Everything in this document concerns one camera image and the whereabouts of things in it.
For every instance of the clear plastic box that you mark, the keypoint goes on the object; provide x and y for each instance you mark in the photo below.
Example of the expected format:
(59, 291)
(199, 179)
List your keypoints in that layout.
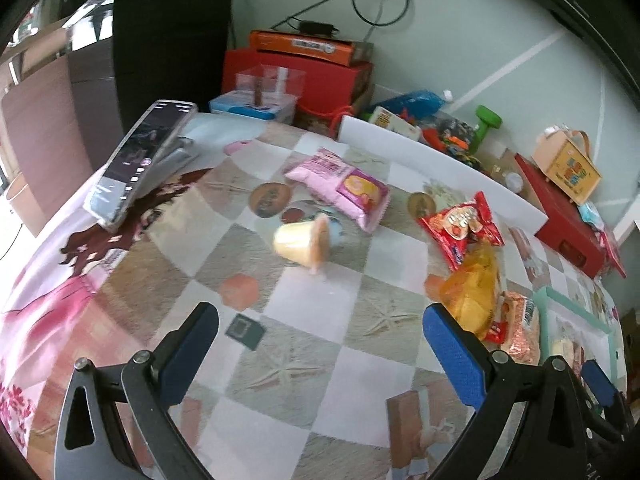
(271, 79)

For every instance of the toy clutter pile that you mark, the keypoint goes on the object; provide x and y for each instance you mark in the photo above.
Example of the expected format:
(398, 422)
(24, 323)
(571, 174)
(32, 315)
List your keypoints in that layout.
(446, 135)

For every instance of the small red candy packet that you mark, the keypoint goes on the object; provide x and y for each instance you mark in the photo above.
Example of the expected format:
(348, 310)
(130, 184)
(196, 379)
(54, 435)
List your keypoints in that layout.
(497, 332)

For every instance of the pink snack packet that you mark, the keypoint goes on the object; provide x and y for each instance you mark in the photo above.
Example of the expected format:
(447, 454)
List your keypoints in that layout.
(355, 193)

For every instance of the large red gift box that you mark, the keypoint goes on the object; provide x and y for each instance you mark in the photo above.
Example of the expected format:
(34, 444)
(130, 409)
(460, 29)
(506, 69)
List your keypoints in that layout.
(564, 231)

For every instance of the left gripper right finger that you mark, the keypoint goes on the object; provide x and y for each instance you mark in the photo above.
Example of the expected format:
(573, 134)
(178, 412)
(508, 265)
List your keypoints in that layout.
(551, 439)

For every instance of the yellow wooden handle box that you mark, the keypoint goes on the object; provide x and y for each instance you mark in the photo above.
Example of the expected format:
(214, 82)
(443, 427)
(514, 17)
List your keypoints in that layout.
(564, 157)

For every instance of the orange flat box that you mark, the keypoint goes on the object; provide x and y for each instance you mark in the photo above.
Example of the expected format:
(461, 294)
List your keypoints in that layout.
(338, 52)

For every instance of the black cabinet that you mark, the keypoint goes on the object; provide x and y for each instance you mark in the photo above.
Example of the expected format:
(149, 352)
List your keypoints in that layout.
(168, 50)

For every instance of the pink floral pouch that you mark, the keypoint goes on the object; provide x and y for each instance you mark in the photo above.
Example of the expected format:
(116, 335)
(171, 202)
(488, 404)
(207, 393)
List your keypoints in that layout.
(612, 258)

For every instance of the teal shallow cardboard tray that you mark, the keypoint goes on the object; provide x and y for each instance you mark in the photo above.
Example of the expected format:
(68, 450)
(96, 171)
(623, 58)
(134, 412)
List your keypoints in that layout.
(560, 319)

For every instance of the yellow jelly pudding cup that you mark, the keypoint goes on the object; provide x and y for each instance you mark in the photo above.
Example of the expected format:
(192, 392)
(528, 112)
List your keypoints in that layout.
(306, 243)

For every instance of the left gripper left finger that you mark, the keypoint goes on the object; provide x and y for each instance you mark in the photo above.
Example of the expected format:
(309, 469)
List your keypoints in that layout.
(92, 443)

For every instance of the beige barcode bread pack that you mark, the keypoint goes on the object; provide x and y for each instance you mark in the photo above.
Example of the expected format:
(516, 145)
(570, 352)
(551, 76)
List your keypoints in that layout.
(522, 342)

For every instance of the red heart snack bag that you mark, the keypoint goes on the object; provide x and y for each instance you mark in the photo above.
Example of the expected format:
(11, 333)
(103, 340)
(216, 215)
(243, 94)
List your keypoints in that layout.
(453, 229)

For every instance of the blue water bottle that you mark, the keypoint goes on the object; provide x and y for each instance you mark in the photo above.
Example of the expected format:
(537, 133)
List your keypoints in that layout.
(418, 104)

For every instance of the red box stack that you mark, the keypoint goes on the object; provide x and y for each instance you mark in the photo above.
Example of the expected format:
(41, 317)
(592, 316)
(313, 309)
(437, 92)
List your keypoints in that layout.
(327, 87)

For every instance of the clear steamed bun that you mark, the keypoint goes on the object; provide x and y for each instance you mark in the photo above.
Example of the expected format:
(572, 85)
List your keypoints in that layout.
(571, 351)

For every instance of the yellow snack bag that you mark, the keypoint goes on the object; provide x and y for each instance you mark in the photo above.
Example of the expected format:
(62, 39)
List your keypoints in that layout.
(470, 294)

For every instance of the blue wet wipes pack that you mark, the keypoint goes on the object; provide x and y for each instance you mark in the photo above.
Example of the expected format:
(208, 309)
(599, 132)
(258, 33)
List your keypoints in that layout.
(590, 215)

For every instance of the white foam board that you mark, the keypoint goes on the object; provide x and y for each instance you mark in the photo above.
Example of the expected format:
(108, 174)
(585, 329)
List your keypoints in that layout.
(424, 160)

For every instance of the smartphone on stand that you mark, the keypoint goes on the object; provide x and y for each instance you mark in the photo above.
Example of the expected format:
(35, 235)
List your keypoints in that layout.
(153, 150)

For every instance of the blue lidded plastic container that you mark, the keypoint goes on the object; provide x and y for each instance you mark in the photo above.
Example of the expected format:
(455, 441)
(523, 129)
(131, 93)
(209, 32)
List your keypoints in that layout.
(275, 107)

